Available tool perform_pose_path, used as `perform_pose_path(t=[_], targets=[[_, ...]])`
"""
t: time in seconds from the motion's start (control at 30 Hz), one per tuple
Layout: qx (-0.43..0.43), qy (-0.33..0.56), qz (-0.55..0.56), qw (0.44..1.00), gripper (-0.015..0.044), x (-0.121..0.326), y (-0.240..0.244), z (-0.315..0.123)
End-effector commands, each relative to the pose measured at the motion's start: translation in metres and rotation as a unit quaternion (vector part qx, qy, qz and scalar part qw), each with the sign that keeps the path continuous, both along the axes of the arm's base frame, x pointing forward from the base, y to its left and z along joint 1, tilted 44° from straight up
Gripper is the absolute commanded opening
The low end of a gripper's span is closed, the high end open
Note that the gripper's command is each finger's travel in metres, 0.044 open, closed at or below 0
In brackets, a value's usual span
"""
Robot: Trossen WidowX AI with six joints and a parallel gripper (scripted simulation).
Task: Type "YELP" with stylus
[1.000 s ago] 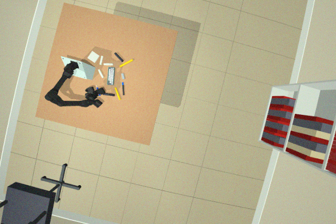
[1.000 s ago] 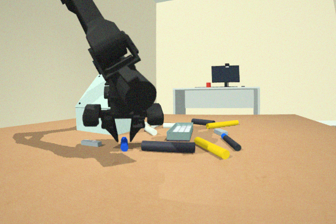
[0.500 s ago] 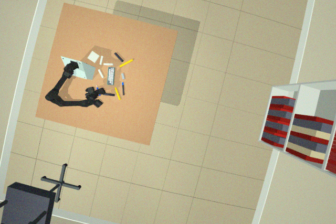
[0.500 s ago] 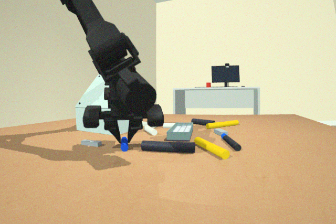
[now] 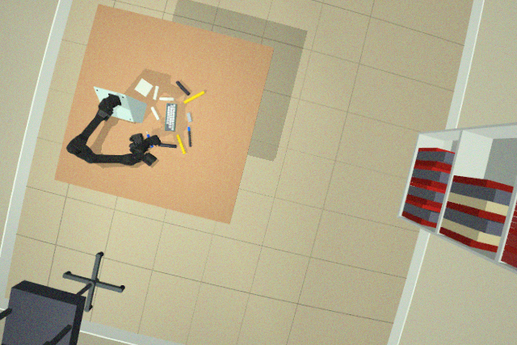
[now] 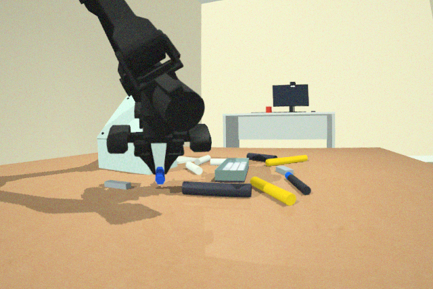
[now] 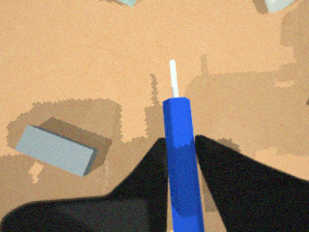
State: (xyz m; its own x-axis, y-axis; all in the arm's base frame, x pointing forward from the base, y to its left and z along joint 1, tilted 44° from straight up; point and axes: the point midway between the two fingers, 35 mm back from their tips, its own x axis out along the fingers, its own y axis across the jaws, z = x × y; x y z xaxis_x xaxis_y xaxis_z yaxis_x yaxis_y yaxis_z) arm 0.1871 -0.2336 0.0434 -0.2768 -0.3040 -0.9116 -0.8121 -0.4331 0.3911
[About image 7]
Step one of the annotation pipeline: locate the blue stylus with white tip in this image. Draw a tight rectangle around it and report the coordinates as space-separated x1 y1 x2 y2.
162 60 205 232

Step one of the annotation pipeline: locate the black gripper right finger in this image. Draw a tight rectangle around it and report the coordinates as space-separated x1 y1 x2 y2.
195 134 309 232

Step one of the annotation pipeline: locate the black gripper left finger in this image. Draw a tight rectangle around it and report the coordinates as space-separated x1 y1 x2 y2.
0 137 168 232

